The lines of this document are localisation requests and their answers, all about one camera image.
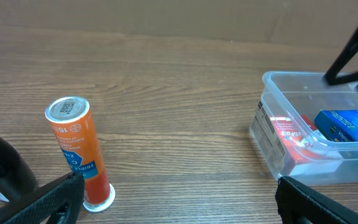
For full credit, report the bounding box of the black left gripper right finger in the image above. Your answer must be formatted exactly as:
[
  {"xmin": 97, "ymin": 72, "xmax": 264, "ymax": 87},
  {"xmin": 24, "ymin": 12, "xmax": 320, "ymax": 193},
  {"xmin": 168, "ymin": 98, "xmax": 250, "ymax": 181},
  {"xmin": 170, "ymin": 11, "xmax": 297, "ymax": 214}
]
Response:
[{"xmin": 275, "ymin": 176, "xmax": 358, "ymax": 224}]

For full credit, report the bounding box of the orange vitamin tube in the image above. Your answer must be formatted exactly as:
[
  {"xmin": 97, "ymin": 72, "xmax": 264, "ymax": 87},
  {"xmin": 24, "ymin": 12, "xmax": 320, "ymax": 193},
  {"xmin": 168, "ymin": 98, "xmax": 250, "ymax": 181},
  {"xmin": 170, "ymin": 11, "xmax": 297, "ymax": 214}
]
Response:
[{"xmin": 45, "ymin": 96, "xmax": 116, "ymax": 213}]

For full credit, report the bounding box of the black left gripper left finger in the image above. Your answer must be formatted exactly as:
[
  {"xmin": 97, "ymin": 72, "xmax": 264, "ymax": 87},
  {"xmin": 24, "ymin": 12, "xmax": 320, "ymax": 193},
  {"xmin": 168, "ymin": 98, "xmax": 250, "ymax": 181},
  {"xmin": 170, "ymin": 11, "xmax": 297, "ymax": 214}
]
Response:
[{"xmin": 0, "ymin": 172, "xmax": 85, "ymax": 224}]

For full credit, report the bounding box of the blue VapoDrops box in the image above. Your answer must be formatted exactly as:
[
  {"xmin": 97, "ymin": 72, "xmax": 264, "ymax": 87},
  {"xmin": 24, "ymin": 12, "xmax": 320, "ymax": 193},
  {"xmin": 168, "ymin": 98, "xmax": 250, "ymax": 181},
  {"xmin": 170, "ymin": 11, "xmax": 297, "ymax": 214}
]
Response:
[{"xmin": 314, "ymin": 110, "xmax": 358, "ymax": 142}]

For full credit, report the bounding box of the red Panadol box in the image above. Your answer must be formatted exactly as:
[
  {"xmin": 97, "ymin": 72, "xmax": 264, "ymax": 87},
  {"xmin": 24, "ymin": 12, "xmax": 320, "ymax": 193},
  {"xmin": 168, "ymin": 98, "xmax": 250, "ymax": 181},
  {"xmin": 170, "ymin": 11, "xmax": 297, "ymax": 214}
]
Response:
[{"xmin": 270, "ymin": 116, "xmax": 343, "ymax": 176}]

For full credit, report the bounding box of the clear plastic container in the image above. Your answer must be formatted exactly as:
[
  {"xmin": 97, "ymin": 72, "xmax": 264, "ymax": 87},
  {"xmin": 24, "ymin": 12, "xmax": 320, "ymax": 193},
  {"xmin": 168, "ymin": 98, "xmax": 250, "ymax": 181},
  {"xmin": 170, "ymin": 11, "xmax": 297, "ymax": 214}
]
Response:
[{"xmin": 250, "ymin": 71, "xmax": 358, "ymax": 185}]

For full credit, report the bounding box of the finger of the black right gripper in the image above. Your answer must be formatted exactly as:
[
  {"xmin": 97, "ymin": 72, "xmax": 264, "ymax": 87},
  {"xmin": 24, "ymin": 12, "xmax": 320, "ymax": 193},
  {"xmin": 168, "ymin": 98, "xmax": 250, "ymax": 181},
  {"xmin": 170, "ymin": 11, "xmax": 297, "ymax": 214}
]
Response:
[{"xmin": 323, "ymin": 5, "xmax": 358, "ymax": 86}]

